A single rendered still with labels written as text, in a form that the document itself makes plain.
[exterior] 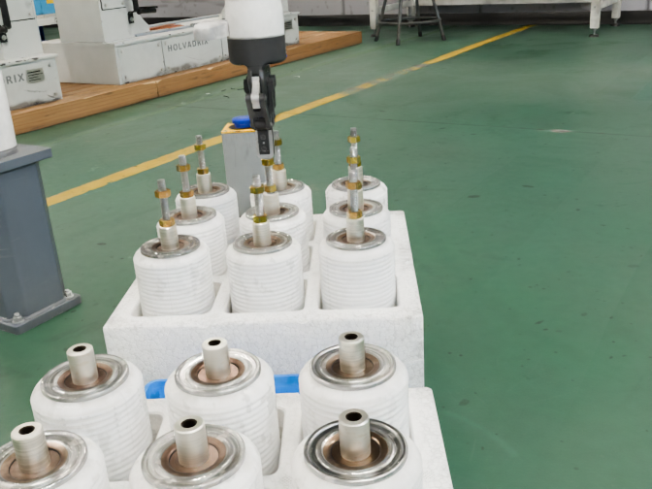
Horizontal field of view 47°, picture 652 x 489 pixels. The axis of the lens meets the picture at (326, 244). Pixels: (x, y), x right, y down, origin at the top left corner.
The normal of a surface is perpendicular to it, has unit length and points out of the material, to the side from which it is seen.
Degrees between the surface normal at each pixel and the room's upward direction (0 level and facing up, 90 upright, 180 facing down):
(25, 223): 90
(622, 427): 0
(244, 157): 90
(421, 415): 0
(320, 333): 90
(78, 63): 90
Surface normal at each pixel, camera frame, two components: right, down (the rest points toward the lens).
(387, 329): -0.04, 0.37
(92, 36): -0.51, 0.34
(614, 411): -0.06, -0.93
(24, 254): 0.85, 0.15
